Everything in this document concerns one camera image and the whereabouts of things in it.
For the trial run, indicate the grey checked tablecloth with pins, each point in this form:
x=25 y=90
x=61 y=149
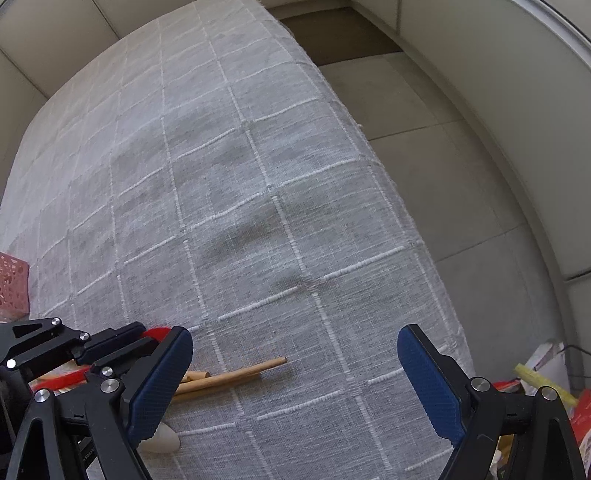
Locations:
x=231 y=184

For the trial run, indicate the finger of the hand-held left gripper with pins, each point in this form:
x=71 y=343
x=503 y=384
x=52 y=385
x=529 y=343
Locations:
x=115 y=337
x=120 y=367

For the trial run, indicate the red plastic spoon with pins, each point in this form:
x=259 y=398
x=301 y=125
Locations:
x=60 y=381

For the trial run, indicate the brown floor mat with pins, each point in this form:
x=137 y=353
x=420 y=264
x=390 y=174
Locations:
x=332 y=37

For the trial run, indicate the pink perforated utensil holder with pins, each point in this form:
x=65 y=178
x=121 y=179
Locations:
x=14 y=286

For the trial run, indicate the group of wooden chopsticks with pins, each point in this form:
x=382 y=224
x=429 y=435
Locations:
x=244 y=370

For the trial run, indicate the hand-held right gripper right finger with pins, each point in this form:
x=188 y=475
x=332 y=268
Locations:
x=429 y=387

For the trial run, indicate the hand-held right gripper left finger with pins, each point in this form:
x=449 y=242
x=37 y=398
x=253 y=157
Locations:
x=161 y=383

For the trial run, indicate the white plastic spoon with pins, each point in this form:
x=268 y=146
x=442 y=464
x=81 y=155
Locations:
x=166 y=441

